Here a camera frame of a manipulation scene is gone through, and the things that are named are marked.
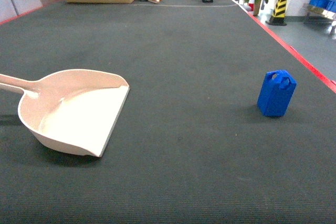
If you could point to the beige plastic dustpan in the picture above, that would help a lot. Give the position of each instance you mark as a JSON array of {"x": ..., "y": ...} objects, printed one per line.
[{"x": 71, "y": 111}]

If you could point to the blue plastic part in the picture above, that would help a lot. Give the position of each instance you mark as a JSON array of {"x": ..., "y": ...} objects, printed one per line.
[{"x": 276, "y": 92}]

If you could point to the metal shelf rack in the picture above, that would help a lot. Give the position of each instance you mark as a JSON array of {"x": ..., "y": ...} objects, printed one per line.
[{"x": 319, "y": 12}]

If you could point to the red white traffic cone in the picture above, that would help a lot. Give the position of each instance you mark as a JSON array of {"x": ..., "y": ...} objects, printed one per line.
[{"x": 251, "y": 4}]

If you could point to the yellow black striped bollard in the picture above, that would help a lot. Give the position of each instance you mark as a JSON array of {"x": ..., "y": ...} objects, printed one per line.
[{"x": 278, "y": 16}]

